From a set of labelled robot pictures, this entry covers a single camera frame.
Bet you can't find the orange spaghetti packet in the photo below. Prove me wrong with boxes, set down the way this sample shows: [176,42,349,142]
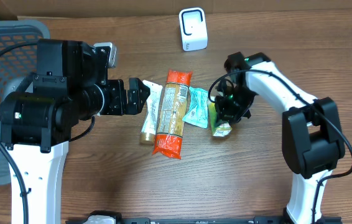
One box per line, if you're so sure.
[153,70,193,159]

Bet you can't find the white printed packet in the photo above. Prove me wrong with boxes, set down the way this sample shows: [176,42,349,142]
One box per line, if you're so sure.
[140,80,163,145]

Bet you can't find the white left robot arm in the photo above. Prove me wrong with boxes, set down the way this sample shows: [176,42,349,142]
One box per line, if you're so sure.
[0,39,151,223]

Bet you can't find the white barcode scanner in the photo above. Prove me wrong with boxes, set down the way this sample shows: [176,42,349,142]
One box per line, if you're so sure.
[178,7,208,52]

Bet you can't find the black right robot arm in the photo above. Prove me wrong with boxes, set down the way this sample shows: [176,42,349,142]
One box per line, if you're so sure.
[208,52,352,223]

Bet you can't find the teal snack packet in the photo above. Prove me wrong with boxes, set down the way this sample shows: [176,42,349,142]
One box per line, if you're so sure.
[182,86,208,129]

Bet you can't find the green snack packet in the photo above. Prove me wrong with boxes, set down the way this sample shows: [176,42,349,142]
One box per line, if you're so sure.
[207,101,232,138]

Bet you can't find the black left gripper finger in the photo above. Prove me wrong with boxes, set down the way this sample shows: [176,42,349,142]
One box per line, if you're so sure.
[127,93,147,114]
[127,78,151,98]

